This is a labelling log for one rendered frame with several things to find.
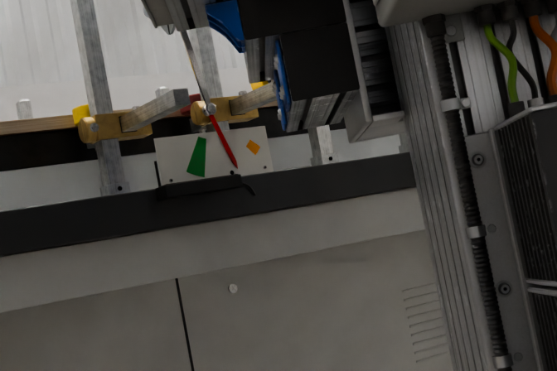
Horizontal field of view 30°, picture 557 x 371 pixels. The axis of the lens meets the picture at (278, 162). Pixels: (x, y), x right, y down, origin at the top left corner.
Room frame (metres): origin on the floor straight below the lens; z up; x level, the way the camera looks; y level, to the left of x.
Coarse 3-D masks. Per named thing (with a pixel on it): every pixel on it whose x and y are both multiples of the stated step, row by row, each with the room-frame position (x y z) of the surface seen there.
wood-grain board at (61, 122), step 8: (272, 104) 2.45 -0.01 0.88; (176, 112) 2.31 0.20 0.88; (16, 120) 2.12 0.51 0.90; (24, 120) 2.13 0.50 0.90; (32, 120) 2.14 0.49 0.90; (40, 120) 2.15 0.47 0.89; (48, 120) 2.15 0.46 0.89; (56, 120) 2.16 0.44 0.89; (64, 120) 2.17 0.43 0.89; (72, 120) 2.18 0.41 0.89; (0, 128) 2.10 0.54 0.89; (8, 128) 2.11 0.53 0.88; (16, 128) 2.12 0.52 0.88; (24, 128) 2.13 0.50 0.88; (32, 128) 2.14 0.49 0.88; (40, 128) 2.14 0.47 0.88; (48, 128) 2.15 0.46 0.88; (56, 128) 2.16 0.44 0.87; (64, 128) 2.18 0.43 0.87; (72, 128) 2.20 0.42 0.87; (0, 136) 2.11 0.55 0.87
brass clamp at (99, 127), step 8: (120, 112) 2.02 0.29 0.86; (128, 112) 2.02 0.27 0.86; (80, 120) 2.00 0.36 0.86; (88, 120) 1.98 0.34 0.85; (96, 120) 1.99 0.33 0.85; (104, 120) 2.00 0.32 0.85; (112, 120) 2.00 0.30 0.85; (80, 128) 2.00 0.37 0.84; (88, 128) 1.98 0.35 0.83; (96, 128) 1.98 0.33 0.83; (104, 128) 2.00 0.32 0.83; (112, 128) 2.00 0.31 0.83; (120, 128) 2.01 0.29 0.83; (144, 128) 2.04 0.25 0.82; (80, 136) 2.01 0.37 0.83; (88, 136) 1.98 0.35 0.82; (96, 136) 1.99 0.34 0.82; (104, 136) 1.99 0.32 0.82; (112, 136) 2.00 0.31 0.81; (120, 136) 2.01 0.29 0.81; (128, 136) 2.02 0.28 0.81; (136, 136) 2.04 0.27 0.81; (144, 136) 2.06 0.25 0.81
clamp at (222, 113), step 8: (232, 96) 2.15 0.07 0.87; (192, 104) 2.13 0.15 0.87; (200, 104) 2.11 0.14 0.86; (216, 104) 2.13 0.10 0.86; (224, 104) 2.14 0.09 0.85; (192, 112) 2.14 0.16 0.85; (200, 112) 2.11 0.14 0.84; (216, 112) 2.13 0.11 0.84; (224, 112) 2.14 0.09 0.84; (248, 112) 2.17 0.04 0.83; (256, 112) 2.18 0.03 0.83; (192, 120) 2.15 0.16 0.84; (200, 120) 2.12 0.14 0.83; (208, 120) 2.13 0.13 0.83; (216, 120) 2.13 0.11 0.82; (224, 120) 2.14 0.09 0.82; (232, 120) 2.16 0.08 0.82; (240, 120) 2.18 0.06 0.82; (248, 120) 2.21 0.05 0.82
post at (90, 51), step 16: (80, 0) 2.00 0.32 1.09; (80, 16) 2.00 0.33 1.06; (80, 32) 2.00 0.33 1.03; (96, 32) 2.01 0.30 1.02; (80, 48) 2.02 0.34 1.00; (96, 48) 2.01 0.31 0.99; (96, 64) 2.01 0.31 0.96; (96, 80) 2.00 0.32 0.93; (96, 96) 2.00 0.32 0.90; (96, 112) 2.00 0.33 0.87; (112, 112) 2.01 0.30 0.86; (96, 144) 2.02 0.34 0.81; (112, 144) 2.01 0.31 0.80; (112, 160) 2.01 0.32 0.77; (112, 176) 2.00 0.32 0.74
